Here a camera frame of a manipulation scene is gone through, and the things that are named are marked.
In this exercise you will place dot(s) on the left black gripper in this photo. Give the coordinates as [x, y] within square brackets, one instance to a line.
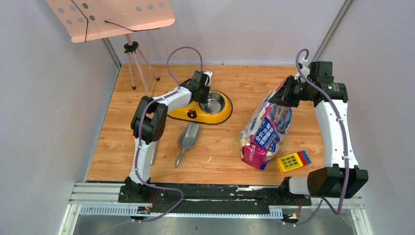
[201, 94]

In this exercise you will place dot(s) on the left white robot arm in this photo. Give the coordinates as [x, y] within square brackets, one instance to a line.
[148, 125]

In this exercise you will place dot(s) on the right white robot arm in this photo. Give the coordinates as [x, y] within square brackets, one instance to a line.
[340, 176]

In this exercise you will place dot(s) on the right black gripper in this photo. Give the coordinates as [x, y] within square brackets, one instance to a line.
[283, 97]

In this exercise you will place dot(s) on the pink music stand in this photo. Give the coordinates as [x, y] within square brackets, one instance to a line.
[87, 20]

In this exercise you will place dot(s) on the silver metal scoop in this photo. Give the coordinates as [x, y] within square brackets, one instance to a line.
[187, 140]

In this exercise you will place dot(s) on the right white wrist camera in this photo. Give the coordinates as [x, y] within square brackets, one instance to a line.
[304, 67]

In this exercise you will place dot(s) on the silver toy microphone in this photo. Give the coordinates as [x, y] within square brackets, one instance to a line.
[154, 155]

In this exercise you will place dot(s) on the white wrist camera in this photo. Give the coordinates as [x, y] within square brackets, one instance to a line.
[304, 67]
[208, 79]

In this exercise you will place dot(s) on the yellow toy block calculator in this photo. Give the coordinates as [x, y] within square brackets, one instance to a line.
[293, 161]

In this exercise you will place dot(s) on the yellow double pet bowl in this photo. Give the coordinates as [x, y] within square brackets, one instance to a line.
[217, 110]

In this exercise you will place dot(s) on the cat food bag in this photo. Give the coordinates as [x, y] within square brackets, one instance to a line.
[262, 137]

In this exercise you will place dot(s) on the grey slotted cable duct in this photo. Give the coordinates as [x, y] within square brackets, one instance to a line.
[189, 209]

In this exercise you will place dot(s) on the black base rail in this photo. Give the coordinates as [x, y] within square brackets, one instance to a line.
[166, 195]

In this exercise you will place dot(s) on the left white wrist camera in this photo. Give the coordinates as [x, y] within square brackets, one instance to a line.
[208, 79]

